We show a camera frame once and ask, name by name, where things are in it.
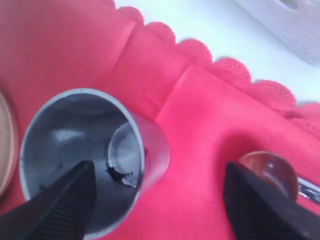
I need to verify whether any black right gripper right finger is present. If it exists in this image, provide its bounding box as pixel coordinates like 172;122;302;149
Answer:
223;161;320;240

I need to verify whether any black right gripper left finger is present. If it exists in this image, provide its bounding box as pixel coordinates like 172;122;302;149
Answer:
0;160;97;240

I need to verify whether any dark wooden spoon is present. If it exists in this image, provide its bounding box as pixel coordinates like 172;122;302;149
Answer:
239;151;300;201

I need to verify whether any stainless steel cup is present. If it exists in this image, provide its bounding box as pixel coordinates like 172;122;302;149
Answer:
19;88;170;240

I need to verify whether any brown oval plate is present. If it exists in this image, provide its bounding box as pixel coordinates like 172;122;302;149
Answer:
0;92;20;197

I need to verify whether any red scalloped cloth mat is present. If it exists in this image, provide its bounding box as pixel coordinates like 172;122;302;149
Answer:
0;0;320;240

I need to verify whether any white perforated plastic basket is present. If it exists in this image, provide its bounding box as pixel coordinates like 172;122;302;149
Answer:
236;0;320;68

